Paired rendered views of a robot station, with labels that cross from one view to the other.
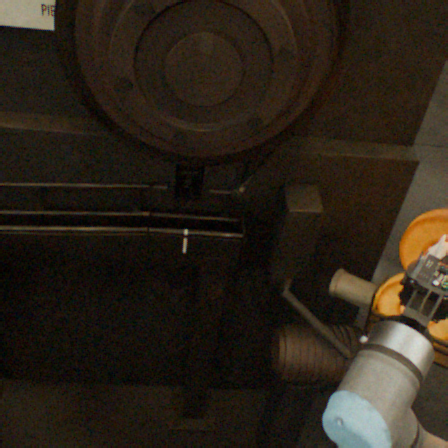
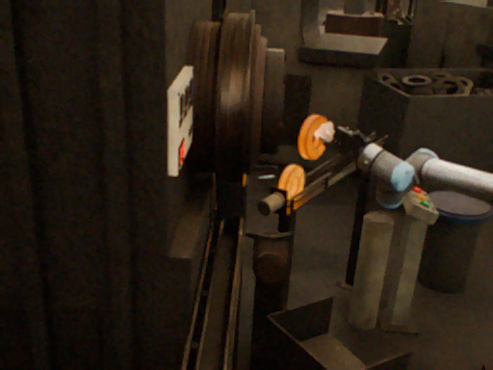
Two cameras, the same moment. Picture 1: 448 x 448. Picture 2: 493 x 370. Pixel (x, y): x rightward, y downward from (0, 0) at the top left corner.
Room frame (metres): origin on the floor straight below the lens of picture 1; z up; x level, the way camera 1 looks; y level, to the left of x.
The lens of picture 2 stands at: (0.62, 1.74, 1.51)
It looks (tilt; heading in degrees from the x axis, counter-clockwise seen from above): 26 degrees down; 280
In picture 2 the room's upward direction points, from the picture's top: 3 degrees clockwise
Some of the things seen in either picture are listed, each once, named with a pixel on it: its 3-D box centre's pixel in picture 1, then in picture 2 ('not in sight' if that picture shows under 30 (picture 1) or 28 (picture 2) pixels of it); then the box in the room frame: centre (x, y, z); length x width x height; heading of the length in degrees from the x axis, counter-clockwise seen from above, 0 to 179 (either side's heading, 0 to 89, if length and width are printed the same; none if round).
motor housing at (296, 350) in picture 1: (304, 402); (266, 302); (0.81, -0.27, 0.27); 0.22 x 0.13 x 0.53; 97
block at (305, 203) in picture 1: (292, 237); (231, 211); (0.94, -0.15, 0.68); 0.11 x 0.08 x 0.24; 7
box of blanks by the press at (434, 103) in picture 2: not in sight; (441, 134); (-0.07, -2.51, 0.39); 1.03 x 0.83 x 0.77; 22
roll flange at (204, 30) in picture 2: not in sight; (207, 99); (0.98, 0.09, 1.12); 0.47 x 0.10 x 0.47; 97
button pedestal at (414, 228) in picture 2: not in sight; (407, 260); (0.25, -0.69, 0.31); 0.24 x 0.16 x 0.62; 97
